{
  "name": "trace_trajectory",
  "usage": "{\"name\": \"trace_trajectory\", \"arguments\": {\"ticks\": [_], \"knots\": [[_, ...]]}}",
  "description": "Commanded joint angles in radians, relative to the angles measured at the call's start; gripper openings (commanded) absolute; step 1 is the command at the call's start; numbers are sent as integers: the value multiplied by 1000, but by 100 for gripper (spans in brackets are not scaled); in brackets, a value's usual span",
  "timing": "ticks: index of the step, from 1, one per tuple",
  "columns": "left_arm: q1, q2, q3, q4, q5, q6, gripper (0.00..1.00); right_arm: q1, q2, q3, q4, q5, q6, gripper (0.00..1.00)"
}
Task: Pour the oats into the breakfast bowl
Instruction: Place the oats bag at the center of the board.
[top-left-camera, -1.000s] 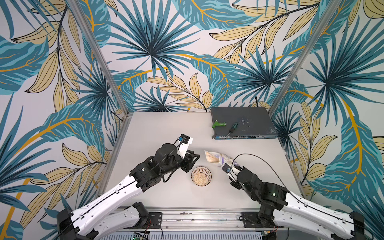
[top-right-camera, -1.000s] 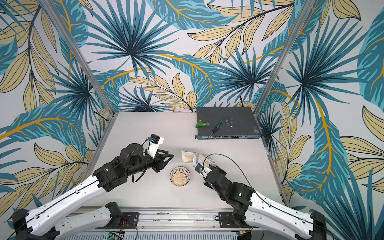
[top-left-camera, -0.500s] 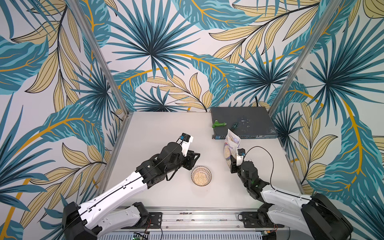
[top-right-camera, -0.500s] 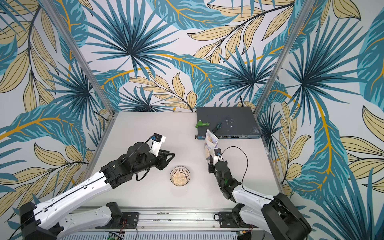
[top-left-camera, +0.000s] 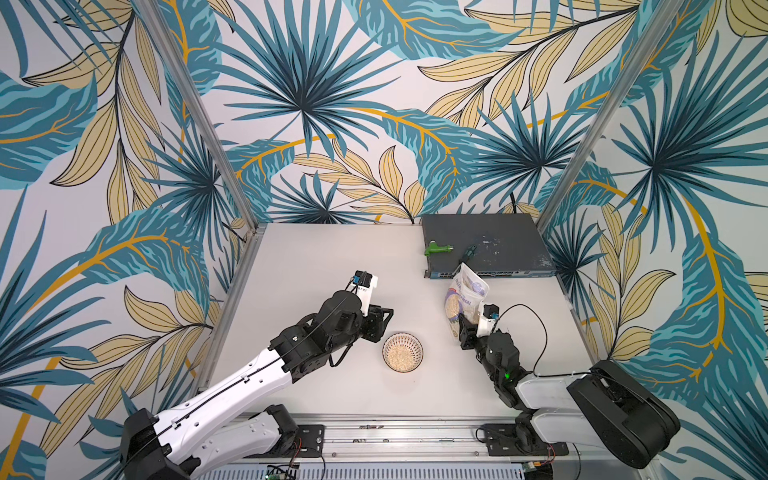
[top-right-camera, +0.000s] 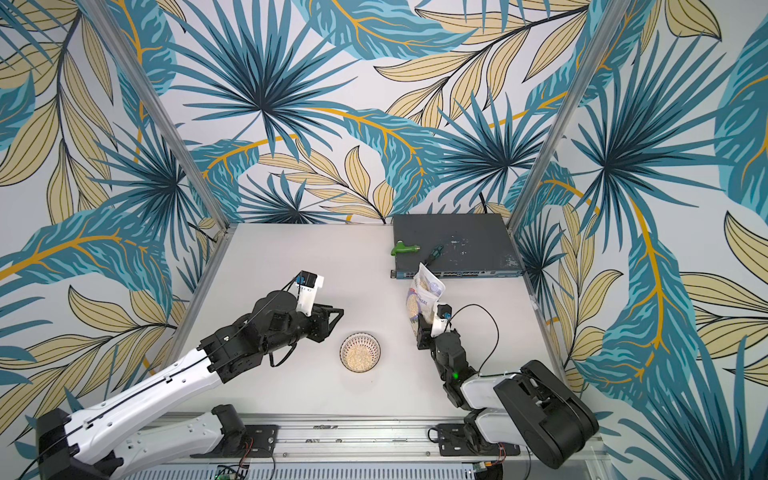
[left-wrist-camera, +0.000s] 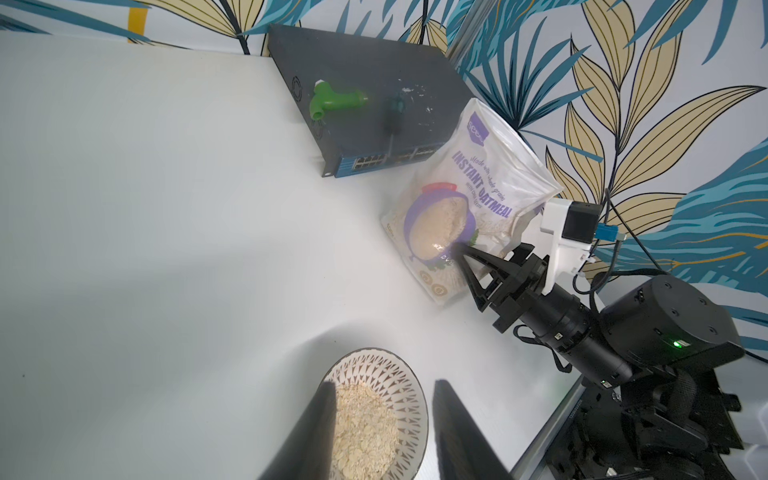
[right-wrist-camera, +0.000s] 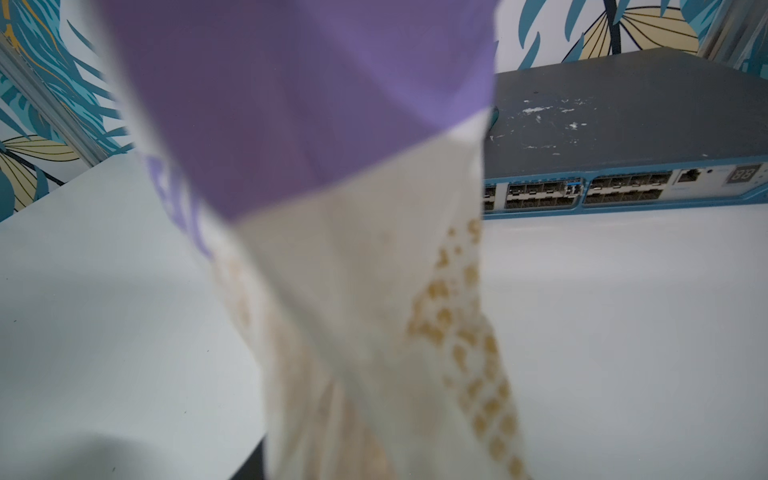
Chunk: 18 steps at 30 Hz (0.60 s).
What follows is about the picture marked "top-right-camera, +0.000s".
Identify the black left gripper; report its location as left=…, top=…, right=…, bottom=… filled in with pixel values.
left=263, top=302, right=345, bottom=354

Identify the white purple oats bag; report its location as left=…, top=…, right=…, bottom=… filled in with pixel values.
left=406, top=264, right=446, bottom=342

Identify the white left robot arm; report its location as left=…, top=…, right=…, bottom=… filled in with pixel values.
left=35, top=290, right=344, bottom=479

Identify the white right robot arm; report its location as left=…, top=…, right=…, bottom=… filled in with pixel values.
left=415, top=314, right=599, bottom=469

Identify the patterned breakfast bowl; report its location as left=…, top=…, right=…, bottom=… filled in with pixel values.
left=339, top=332, right=381, bottom=373

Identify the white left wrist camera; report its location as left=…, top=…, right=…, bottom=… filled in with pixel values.
left=295, top=271, right=324, bottom=316

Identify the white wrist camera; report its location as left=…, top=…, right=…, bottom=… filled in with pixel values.
left=431, top=303, right=453, bottom=338
left=295, top=271, right=324, bottom=316

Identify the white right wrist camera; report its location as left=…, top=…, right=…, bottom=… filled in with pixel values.
left=431, top=303, right=453, bottom=338

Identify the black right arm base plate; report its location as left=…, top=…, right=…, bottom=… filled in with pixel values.
left=427, top=423, right=521, bottom=458

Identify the green T-handle tool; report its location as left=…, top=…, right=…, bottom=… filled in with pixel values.
left=390, top=240, right=421, bottom=257

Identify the grey blue network switch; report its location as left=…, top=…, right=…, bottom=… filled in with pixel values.
left=390, top=213, right=523, bottom=280

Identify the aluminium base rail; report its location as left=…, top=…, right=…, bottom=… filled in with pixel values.
left=121, top=415, right=612, bottom=479

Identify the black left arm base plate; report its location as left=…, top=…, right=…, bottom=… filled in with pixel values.
left=192, top=424, right=279, bottom=459

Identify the aluminium left corner post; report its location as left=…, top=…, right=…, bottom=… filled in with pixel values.
left=81, top=0, right=230, bottom=231

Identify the aluminium corner post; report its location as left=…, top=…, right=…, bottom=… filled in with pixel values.
left=81, top=0, right=230, bottom=231
left=507, top=0, right=630, bottom=237

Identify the aluminium right corner post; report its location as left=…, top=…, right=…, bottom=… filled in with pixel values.
left=507, top=0, right=630, bottom=237

